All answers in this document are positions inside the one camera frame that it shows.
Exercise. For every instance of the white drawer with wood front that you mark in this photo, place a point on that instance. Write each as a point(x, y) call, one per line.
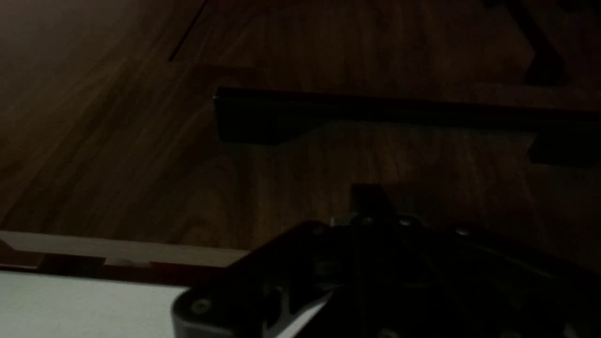
point(188, 174)

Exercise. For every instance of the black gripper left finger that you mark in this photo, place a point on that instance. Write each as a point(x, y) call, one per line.
point(362, 201)

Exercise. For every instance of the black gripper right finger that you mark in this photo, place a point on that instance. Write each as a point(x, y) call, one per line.
point(383, 201)

